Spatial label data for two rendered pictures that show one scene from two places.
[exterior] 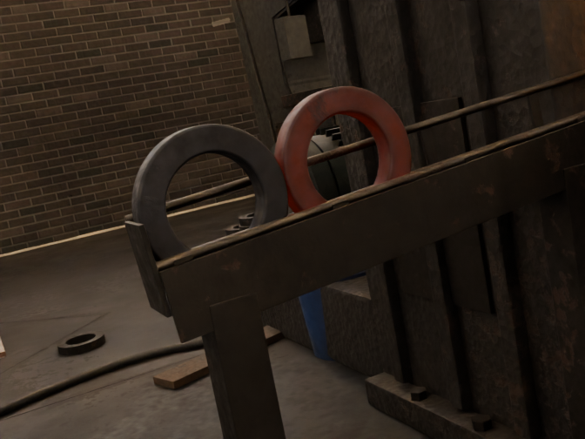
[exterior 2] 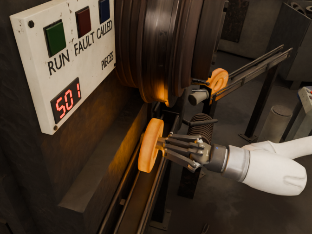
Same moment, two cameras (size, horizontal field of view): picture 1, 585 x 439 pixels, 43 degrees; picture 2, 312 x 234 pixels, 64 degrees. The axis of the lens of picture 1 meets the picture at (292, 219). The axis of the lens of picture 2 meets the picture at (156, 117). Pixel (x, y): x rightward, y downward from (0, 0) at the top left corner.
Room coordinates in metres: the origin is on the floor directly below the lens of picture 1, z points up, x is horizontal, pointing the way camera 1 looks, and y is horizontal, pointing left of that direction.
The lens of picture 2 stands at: (0.91, -0.30, 1.34)
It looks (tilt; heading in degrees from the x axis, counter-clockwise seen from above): 38 degrees down; 306
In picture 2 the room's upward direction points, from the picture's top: 5 degrees clockwise
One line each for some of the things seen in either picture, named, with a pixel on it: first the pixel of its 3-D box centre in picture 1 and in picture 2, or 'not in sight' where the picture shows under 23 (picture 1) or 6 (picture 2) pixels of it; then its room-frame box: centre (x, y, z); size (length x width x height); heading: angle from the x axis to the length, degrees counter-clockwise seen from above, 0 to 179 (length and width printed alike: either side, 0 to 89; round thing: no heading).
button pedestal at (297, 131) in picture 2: not in sight; (295, 138); (0.91, -1.83, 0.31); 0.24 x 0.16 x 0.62; 114
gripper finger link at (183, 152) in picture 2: not in sight; (182, 152); (1.14, -0.74, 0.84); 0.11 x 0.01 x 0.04; 26
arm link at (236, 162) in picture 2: not in sight; (232, 162); (1.01, -0.82, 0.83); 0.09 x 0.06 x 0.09; 115
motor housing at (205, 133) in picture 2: not in sight; (193, 159); (1.32, -1.26, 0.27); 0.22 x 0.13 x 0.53; 114
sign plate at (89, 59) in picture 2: not in sight; (81, 50); (1.27, -0.55, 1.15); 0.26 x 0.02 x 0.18; 114
